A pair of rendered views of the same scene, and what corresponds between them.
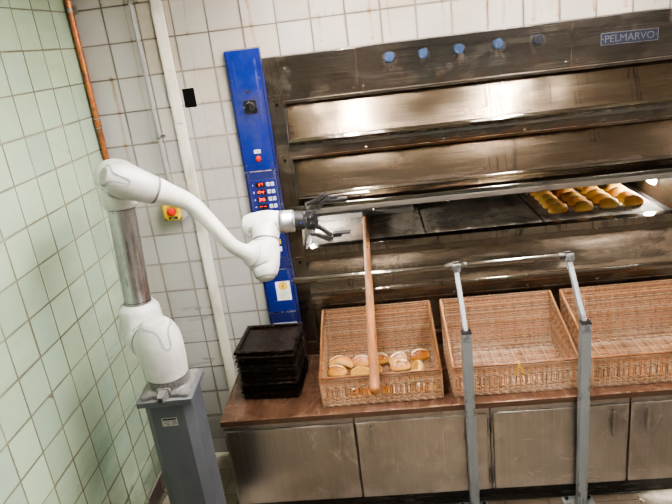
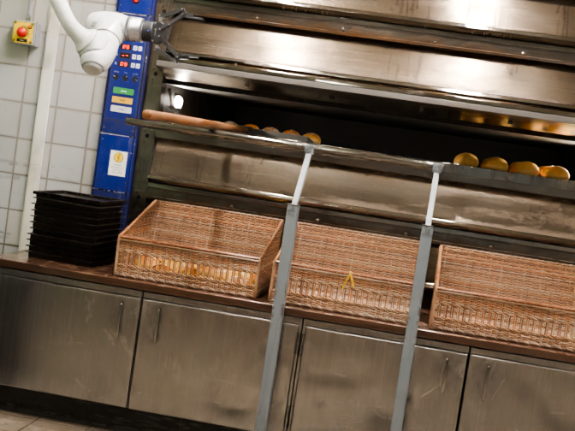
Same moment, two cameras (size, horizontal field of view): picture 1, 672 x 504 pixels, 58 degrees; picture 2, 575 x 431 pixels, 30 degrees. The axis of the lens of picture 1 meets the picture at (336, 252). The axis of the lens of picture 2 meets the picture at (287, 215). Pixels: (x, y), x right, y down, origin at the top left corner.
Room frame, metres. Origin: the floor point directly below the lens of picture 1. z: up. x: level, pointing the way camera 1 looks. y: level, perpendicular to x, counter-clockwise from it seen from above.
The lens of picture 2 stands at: (-1.59, -0.66, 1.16)
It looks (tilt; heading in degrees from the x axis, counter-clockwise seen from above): 4 degrees down; 3
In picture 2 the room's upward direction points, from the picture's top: 8 degrees clockwise
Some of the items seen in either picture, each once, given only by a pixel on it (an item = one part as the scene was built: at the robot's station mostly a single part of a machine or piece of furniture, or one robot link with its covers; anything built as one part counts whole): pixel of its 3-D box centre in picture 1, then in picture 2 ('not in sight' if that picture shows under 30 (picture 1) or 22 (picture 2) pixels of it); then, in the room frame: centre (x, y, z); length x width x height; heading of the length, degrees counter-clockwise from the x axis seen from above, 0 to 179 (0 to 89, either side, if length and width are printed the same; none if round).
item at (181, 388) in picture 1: (167, 382); not in sight; (1.99, 0.68, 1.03); 0.22 x 0.18 x 0.06; 178
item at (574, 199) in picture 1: (578, 190); (508, 166); (3.18, -1.36, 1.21); 0.61 x 0.48 x 0.06; 175
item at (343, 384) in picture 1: (378, 350); (202, 245); (2.58, -0.14, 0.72); 0.56 x 0.49 x 0.28; 85
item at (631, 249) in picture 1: (487, 261); (364, 190); (2.79, -0.74, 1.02); 1.79 x 0.11 x 0.19; 85
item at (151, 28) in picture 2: (306, 219); (156, 32); (2.31, 0.10, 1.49); 0.09 x 0.07 x 0.08; 85
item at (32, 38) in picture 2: (174, 209); (26, 33); (2.88, 0.76, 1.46); 0.10 x 0.07 x 0.10; 85
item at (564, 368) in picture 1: (504, 340); (352, 270); (2.53, -0.74, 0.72); 0.56 x 0.49 x 0.28; 85
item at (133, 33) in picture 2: (288, 221); (136, 29); (2.31, 0.17, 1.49); 0.09 x 0.06 x 0.09; 175
